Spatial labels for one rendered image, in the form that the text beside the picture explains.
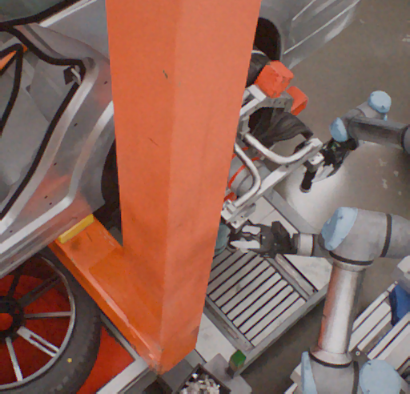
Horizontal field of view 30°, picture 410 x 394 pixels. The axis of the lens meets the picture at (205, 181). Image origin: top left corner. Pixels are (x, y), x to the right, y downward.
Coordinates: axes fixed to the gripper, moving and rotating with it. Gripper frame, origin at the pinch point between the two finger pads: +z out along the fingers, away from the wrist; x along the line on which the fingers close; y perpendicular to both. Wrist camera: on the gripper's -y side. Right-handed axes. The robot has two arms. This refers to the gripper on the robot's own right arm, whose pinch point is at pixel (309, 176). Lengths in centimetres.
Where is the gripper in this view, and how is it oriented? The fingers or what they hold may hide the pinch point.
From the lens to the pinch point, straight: 261.4
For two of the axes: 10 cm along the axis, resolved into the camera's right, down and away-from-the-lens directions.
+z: -7.3, 5.7, -3.6
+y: 0.6, -4.8, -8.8
